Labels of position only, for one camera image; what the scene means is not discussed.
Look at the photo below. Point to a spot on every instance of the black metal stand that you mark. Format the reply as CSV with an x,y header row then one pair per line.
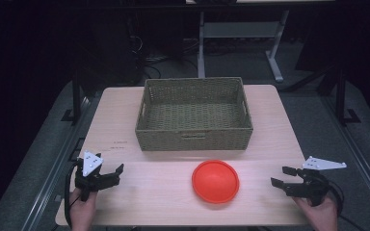
x,y
76,96
341,96

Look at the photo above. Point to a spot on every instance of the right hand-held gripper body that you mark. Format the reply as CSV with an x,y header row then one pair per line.
x,y
314,187

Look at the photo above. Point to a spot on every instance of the white metal desk frame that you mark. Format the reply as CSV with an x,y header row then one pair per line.
x,y
237,29

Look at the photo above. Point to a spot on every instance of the green woven basket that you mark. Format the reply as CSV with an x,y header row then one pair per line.
x,y
194,112

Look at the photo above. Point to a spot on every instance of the person's right hand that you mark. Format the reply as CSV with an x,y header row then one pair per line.
x,y
322,218

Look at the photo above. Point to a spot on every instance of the aluminium floor rail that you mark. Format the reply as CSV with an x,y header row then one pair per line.
x,y
56,163
359,160

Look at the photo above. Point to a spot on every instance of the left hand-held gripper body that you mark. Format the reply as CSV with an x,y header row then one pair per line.
x,y
91,163

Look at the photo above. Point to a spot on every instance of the person's left hand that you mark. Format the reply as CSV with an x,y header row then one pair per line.
x,y
82,213

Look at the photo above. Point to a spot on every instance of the orange plastic plate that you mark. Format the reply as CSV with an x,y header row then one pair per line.
x,y
215,181

